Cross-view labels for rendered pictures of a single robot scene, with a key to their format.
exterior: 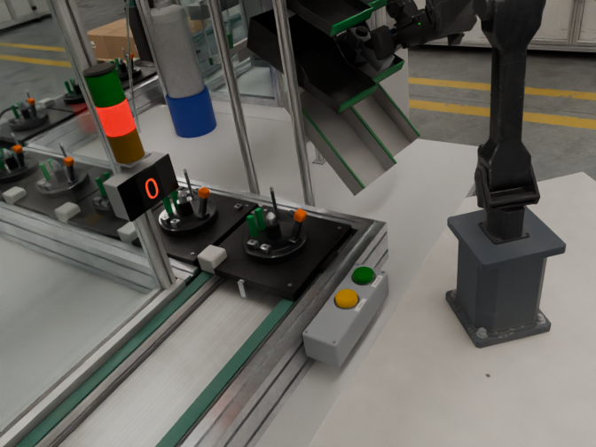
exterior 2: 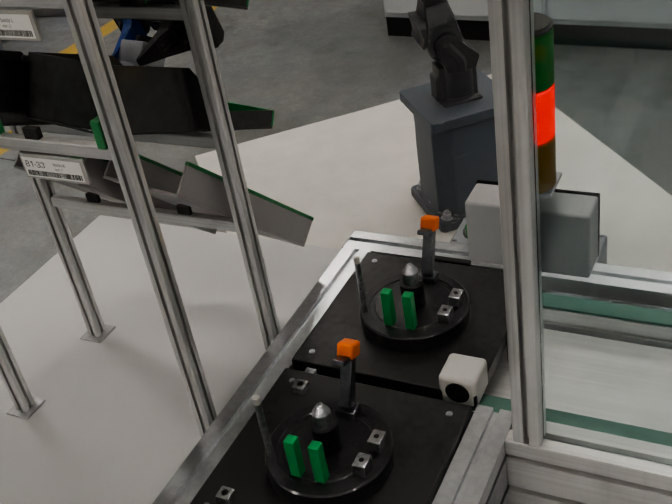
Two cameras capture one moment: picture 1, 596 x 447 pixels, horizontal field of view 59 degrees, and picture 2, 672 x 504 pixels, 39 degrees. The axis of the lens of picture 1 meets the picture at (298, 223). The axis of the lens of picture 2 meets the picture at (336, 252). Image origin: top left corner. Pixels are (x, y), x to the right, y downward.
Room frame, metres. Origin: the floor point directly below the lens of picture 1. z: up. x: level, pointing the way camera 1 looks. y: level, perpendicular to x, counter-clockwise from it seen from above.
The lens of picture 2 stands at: (1.11, 0.98, 1.72)
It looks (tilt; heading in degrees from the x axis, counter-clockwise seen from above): 34 degrees down; 263
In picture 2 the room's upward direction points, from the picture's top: 10 degrees counter-clockwise
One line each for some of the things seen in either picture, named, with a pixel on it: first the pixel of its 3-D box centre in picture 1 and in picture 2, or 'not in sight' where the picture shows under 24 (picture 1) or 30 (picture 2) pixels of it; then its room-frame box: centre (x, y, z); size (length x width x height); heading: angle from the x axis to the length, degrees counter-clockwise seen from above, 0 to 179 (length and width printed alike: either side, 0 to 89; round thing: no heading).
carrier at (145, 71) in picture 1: (122, 66); not in sight; (2.34, 0.64, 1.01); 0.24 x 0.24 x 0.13; 52
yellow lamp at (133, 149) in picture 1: (125, 144); not in sight; (0.83, 0.26, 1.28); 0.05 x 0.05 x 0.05
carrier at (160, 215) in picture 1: (184, 205); (325, 431); (1.07, 0.26, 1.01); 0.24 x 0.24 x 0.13; 52
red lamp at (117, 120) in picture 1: (115, 116); not in sight; (0.83, 0.26, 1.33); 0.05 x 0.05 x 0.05
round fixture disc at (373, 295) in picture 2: (275, 239); (414, 309); (0.91, 0.05, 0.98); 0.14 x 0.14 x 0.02
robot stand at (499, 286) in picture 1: (498, 274); (461, 150); (0.71, -0.35, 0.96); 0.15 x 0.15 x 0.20; 5
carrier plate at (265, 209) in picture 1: (277, 247); (416, 321); (0.91, 0.05, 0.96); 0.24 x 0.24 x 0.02; 52
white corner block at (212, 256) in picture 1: (213, 259); (463, 380); (0.89, 0.19, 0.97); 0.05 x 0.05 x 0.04; 52
